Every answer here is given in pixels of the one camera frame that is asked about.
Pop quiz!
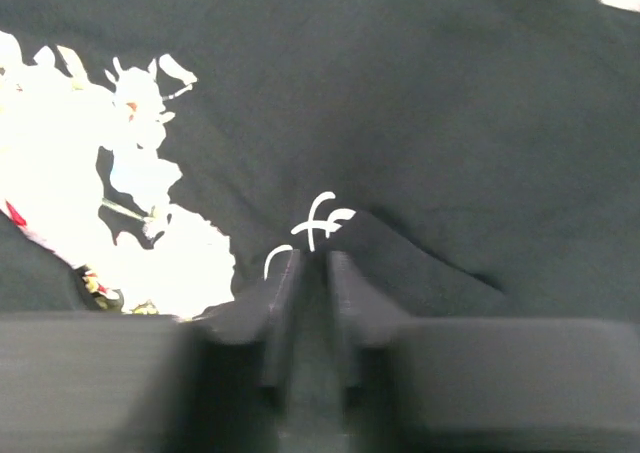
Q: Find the black floral t shirt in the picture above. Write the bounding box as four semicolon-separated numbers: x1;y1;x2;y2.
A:
1;0;639;321

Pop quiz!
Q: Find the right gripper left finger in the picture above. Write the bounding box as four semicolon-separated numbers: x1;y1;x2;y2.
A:
1;250;301;452

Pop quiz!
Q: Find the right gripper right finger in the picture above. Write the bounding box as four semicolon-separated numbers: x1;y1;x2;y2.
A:
328;252;639;452

